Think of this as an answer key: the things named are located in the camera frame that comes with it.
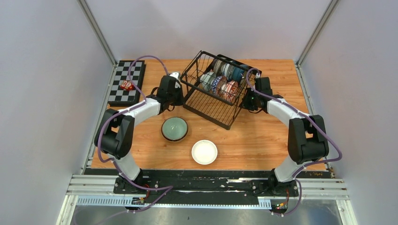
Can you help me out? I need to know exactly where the orange floral pattern bowl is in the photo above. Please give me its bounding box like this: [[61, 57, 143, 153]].
[[221, 81, 238, 102]]

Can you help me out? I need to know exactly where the orange geometric pattern bowl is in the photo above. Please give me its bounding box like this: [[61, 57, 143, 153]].
[[211, 76, 223, 95]]

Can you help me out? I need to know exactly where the black wire dish rack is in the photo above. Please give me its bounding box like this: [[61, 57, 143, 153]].
[[181, 51, 261, 130]]

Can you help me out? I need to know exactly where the white blue striped bowl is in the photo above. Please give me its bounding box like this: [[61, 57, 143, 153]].
[[222, 63, 235, 81]]

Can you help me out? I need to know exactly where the teal dashed pattern bowl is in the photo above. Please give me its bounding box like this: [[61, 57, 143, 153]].
[[200, 71, 216, 91]]

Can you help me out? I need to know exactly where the beige interior bowl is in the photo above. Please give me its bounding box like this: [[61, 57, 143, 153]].
[[213, 59, 225, 75]]

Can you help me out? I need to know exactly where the white orange bowl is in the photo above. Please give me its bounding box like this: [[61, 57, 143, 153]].
[[191, 140, 218, 165]]

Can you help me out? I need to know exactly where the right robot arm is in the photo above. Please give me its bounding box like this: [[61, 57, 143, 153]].
[[241, 77, 329, 196]]

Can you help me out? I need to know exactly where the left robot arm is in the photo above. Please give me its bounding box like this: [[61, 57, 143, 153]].
[[94, 72, 184, 194]]

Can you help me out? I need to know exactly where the red owl toy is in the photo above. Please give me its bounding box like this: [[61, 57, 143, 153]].
[[120, 80, 136, 91]]

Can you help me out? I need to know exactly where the black white chessboard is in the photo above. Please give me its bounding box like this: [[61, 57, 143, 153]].
[[108, 60, 146, 107]]

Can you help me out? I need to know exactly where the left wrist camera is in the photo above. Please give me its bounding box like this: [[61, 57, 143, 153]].
[[169, 72, 181, 89]]

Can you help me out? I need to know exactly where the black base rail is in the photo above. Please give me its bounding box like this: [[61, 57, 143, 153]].
[[67, 169, 351, 210]]

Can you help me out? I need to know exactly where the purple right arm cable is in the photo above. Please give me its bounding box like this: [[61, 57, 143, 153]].
[[245, 67, 343, 217]]

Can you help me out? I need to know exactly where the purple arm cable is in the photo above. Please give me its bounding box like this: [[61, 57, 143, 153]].
[[245, 67, 343, 217], [97, 55, 173, 215]]

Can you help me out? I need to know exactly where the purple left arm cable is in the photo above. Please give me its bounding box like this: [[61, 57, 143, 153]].
[[97, 55, 173, 215]]

